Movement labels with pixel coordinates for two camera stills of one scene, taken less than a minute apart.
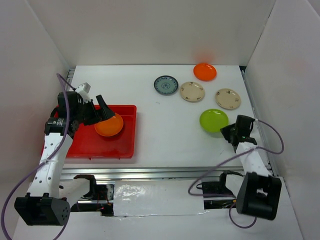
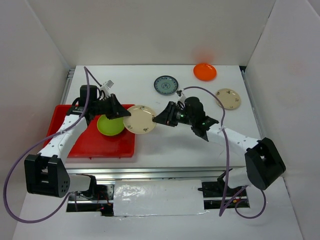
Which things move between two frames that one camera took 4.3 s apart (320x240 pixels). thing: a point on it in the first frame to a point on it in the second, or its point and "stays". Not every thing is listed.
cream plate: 192,91 to 140,121
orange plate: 204,72 stays
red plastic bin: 86,143 stays
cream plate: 228,99 stays
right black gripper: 224,130 to 166,117
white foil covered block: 161,197 stays
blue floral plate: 165,85 stays
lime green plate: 213,120 to 110,127
